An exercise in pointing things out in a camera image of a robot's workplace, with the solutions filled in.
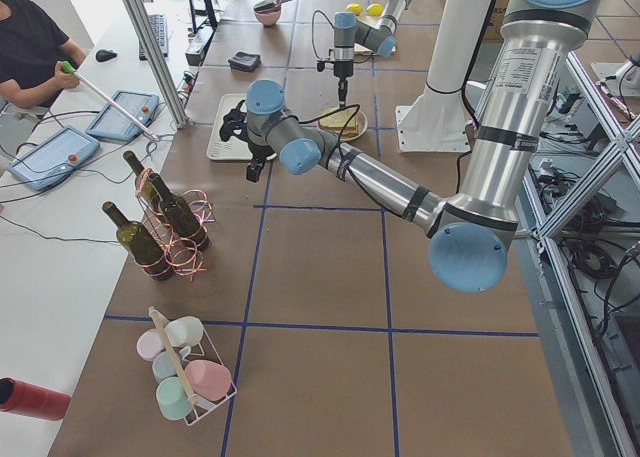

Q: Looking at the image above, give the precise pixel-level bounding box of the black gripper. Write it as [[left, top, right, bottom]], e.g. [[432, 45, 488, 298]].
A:
[[316, 48, 354, 109], [219, 101, 276, 181]]

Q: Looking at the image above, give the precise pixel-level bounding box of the bread slice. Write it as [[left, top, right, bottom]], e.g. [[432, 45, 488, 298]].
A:
[[318, 106, 366, 127], [318, 123, 366, 141]]

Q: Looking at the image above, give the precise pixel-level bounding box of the white round plate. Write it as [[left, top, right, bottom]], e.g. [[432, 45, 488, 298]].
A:
[[317, 107, 368, 141]]

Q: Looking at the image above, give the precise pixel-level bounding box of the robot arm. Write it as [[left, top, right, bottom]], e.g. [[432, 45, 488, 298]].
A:
[[330, 0, 412, 109], [219, 0, 600, 292]]

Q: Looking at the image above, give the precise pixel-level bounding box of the white bear tray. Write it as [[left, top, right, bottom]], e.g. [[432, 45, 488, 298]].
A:
[[206, 93, 252, 162]]

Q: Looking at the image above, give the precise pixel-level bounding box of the wooden cutting board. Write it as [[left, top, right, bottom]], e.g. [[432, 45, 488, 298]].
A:
[[355, 16, 397, 57]]

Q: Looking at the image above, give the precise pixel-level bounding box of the whole yellow lemon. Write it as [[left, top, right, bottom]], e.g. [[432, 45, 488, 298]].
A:
[[346, 3, 363, 16]]

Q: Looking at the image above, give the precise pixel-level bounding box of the green wine bottle middle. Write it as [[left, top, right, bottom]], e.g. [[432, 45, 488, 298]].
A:
[[148, 172, 210, 251]]

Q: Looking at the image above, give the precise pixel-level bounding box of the green wine bottle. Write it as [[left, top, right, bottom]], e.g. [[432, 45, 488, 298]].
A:
[[123, 150, 160, 215], [102, 201, 174, 281], [148, 172, 210, 251]]

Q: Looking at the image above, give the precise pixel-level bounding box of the pink bowl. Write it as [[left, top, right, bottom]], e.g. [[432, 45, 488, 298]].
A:
[[253, 0, 281, 27]]

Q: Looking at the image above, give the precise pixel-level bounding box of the grey folded cloth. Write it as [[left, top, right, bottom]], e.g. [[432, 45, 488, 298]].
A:
[[227, 51, 261, 72]]

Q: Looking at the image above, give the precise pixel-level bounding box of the metal scoop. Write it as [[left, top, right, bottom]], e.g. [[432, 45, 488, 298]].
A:
[[253, 0, 295, 13]]

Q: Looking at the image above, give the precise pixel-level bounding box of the green wine bottle back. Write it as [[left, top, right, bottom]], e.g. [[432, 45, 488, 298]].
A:
[[123, 150, 160, 215]]

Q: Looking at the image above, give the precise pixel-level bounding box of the green wine bottle front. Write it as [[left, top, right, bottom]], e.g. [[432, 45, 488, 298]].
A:
[[102, 201, 174, 281]]

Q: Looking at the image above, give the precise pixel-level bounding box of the blue teach pendant far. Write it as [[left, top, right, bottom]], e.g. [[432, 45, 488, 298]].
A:
[[86, 90, 160, 142]]

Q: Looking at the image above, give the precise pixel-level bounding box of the blue teach pendant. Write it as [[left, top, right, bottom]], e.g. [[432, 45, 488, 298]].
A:
[[8, 126, 100, 191], [86, 90, 160, 142]]

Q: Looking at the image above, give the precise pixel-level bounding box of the black keyboard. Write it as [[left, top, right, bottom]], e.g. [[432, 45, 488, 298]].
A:
[[138, 14, 169, 61]]

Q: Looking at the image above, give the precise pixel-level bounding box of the white cup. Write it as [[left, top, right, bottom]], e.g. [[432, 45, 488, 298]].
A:
[[165, 316, 204, 347]]

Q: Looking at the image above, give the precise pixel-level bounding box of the black computer mouse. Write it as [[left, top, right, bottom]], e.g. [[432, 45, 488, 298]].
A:
[[95, 49, 118, 63]]

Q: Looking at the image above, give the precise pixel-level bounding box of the lilac cup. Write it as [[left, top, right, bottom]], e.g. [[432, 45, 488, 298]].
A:
[[136, 328, 165, 362]]

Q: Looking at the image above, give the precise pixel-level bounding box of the blue teach pendant near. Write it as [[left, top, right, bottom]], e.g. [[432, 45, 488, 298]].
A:
[[8, 126, 100, 191]]

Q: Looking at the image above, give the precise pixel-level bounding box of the white reach stick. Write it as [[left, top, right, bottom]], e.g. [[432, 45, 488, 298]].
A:
[[62, 61, 159, 143]]

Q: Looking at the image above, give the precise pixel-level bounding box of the pink cup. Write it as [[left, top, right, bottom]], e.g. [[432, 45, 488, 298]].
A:
[[185, 360, 232, 402]]

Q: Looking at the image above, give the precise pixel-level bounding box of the grey blue cup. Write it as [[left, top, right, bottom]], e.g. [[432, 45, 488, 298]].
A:
[[152, 351, 176, 383]]

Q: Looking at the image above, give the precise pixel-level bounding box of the mint green cup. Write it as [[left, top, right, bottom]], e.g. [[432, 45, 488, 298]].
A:
[[156, 376, 193, 421]]

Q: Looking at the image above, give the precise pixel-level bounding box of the person in black shirt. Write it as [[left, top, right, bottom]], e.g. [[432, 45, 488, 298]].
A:
[[1, 0, 86, 109]]

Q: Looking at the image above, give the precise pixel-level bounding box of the red cylinder bottle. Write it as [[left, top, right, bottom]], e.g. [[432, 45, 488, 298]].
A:
[[1, 377, 71, 421]]

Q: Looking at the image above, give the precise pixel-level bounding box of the copper wire bottle rack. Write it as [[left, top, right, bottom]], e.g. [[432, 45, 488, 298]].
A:
[[136, 186, 214, 279]]

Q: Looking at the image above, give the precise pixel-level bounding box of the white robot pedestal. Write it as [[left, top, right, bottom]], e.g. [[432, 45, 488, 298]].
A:
[[396, 0, 495, 153]]

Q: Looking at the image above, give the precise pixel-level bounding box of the aluminium frame post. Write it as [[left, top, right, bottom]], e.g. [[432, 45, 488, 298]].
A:
[[122, 0, 189, 129]]

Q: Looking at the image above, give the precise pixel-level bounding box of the white wire cup rack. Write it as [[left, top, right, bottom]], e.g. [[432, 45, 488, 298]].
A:
[[138, 307, 237, 426]]

